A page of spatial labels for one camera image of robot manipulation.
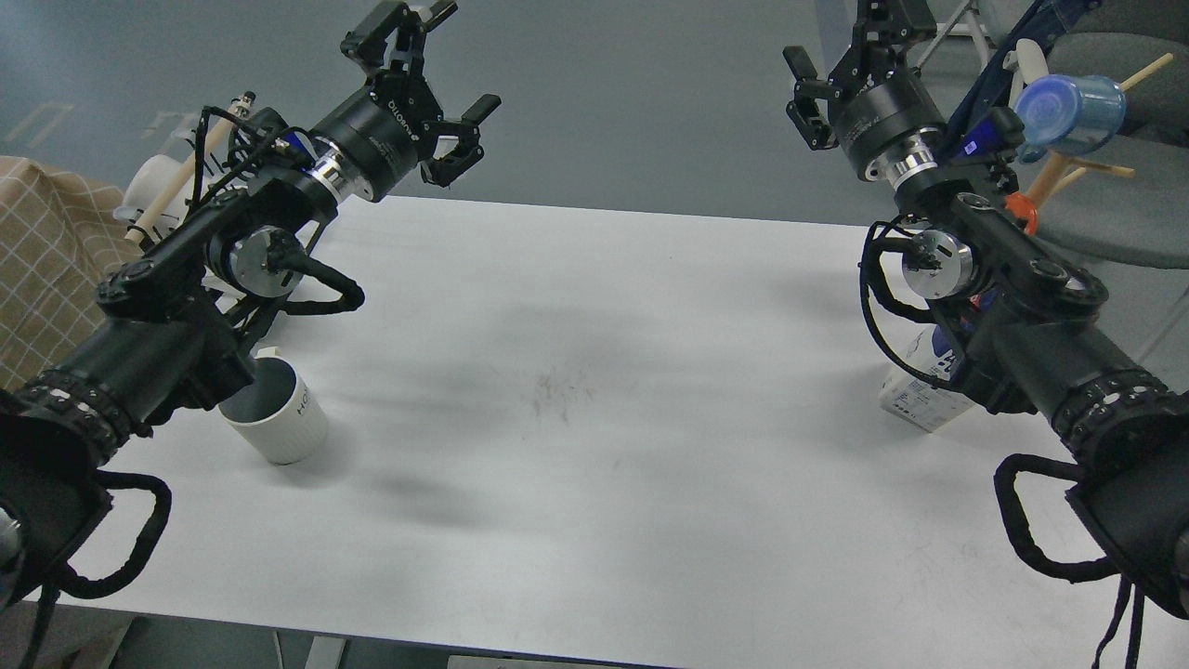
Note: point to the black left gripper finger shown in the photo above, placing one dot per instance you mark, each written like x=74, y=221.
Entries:
x=441, y=171
x=390, y=41

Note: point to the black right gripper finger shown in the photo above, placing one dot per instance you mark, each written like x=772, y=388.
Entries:
x=881, y=36
x=817, y=102

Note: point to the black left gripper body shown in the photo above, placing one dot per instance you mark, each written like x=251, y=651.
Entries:
x=384, y=131

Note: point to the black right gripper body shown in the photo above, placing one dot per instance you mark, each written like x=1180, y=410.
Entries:
x=885, y=122

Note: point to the blue white milk carton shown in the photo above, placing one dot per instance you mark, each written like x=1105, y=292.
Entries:
x=913, y=400

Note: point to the white ribbed mug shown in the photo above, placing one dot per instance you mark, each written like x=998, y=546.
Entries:
x=278, y=413

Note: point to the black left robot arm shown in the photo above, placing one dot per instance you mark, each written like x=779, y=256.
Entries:
x=180, y=321

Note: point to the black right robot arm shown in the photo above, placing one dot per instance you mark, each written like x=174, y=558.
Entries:
x=958, y=293

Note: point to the white rear cup on rack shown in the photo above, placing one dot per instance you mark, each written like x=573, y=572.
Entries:
x=157, y=200

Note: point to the orange plastic mug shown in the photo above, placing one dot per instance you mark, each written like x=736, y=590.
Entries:
x=1024, y=212

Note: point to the blue plastic mug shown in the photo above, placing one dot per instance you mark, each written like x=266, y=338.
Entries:
x=1072, y=115

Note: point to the grey office chair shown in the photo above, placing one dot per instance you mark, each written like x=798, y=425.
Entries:
x=1138, y=220

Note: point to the beige checkered cloth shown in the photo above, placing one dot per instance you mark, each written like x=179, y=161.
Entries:
x=59, y=237

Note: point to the blue folding frame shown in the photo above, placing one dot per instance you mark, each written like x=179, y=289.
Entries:
x=1003, y=65

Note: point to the black wire cup rack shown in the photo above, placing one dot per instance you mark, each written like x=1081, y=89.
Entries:
x=209, y=158

